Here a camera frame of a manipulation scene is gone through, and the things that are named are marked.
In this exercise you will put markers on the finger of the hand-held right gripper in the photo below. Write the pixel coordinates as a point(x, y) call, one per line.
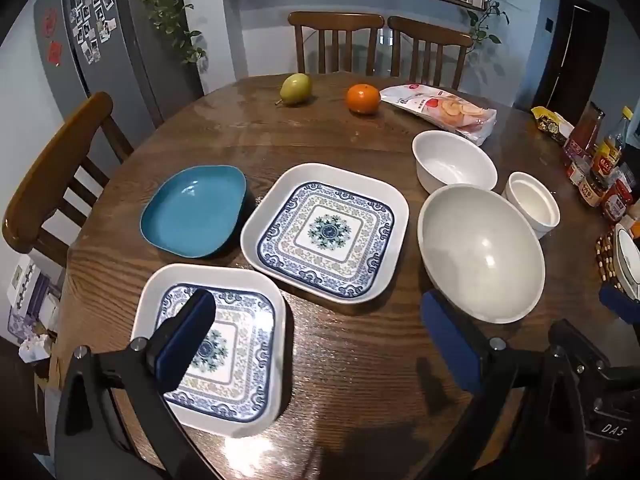
point(575, 342)
point(622, 305)

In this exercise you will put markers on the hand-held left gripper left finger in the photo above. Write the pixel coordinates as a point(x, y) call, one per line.
point(184, 345)

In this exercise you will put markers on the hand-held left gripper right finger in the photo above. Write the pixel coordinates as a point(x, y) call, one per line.
point(450, 342)

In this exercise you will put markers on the small blue patterned square plate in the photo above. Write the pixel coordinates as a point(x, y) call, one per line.
point(237, 340)

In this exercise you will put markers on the large white bowl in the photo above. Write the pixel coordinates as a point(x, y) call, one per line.
point(480, 255)

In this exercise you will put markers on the small white straight-sided bowl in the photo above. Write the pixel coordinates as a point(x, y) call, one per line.
point(532, 202)

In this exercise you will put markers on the large blue patterned square plate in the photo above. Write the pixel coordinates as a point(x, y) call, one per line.
point(325, 232)

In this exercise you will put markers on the medium white bowl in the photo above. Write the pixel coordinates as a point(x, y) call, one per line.
point(452, 160)

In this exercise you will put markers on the round white dark-rimmed plate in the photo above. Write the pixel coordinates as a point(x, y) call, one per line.
point(629, 260)

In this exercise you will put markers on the wooden bead trivet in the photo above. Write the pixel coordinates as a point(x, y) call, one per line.
point(605, 260)

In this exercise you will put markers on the red chili sauce jar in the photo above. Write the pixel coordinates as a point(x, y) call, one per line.
point(616, 202)

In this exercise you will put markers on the brown lid sauce jar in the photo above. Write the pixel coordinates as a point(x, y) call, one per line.
point(593, 190)

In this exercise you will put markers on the white label jar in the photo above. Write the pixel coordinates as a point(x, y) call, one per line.
point(576, 170)

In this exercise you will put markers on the white tissue pack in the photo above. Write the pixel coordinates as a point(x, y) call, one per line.
point(35, 347)

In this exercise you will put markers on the clear bottle with yellow label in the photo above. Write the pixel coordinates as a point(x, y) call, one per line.
point(612, 150)

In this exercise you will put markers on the red sauce bottle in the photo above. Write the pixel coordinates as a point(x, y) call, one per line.
point(585, 132)

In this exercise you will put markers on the yellow and black snack packet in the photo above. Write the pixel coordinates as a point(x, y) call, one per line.
point(550, 125)

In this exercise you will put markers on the wooden slat-back chair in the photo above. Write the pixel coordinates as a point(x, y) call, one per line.
point(430, 32)
point(60, 160)
point(335, 20)

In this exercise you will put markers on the white snack bag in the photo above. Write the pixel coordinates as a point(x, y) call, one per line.
point(442, 112)

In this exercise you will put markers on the dark wooden door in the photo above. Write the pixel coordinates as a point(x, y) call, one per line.
point(570, 60)

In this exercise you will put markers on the orange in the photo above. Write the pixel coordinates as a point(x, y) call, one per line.
point(363, 98)

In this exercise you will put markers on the green pear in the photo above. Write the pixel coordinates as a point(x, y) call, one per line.
point(295, 89)

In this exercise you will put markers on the grey refrigerator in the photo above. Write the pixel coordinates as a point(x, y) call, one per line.
point(130, 60)

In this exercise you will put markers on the red fridge sticker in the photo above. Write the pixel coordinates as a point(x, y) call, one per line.
point(49, 22)
point(55, 52)

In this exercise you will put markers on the trailing plant by shelf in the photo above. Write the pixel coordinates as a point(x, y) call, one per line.
point(487, 10)

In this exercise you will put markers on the trailing plant on refrigerator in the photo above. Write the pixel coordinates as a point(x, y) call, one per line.
point(170, 5)

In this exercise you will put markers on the cluster of fridge photos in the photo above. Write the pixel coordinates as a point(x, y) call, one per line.
point(92, 5)

